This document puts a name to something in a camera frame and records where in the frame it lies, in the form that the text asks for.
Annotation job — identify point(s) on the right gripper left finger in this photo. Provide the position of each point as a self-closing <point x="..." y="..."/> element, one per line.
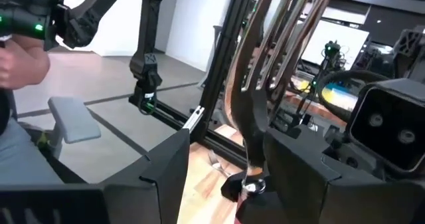
<point x="149" y="190"/>

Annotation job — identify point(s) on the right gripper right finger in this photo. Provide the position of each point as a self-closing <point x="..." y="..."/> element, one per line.
<point x="299" y="190"/>

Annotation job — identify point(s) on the gray padded stool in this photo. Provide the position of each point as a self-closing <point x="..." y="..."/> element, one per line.
<point x="73" y="117"/>

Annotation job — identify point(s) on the person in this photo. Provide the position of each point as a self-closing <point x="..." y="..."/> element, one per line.
<point x="20" y="151"/>

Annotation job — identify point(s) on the black device with green light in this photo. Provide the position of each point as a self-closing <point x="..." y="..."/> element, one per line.
<point x="332" y="49"/>

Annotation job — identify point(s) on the white board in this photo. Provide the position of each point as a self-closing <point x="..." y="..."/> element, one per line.
<point x="348" y="41"/>

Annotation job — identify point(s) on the person's hand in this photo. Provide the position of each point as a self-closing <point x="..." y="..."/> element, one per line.
<point x="20" y="64"/>

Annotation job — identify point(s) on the black two-lens camera box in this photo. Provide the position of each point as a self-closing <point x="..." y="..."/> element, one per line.
<point x="388" y="127"/>

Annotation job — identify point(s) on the black metal frame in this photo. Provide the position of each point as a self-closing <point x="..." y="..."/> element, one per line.
<point x="219" y="67"/>

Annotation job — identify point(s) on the black metal bracket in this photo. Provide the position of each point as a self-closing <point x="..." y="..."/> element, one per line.
<point x="410" y="44"/>

